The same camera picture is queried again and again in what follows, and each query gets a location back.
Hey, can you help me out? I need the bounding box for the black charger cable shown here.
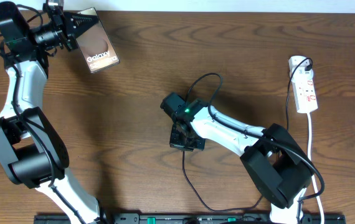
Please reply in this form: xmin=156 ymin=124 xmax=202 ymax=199
xmin=181 ymin=57 xmax=314 ymax=214

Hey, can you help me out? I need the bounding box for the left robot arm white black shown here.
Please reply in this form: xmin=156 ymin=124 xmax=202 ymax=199
xmin=0 ymin=1 xmax=111 ymax=223

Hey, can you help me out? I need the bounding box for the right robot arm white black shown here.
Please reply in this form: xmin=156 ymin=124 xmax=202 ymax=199
xmin=160 ymin=93 xmax=319 ymax=223

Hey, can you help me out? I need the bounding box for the black plug in strip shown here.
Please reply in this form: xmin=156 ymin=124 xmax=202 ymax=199
xmin=305 ymin=63 xmax=313 ymax=72

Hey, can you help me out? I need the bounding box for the white power strip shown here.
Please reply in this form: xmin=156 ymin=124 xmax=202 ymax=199
xmin=288 ymin=55 xmax=318 ymax=114

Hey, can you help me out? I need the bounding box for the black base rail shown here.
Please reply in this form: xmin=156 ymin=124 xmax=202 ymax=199
xmin=33 ymin=213 xmax=346 ymax=224

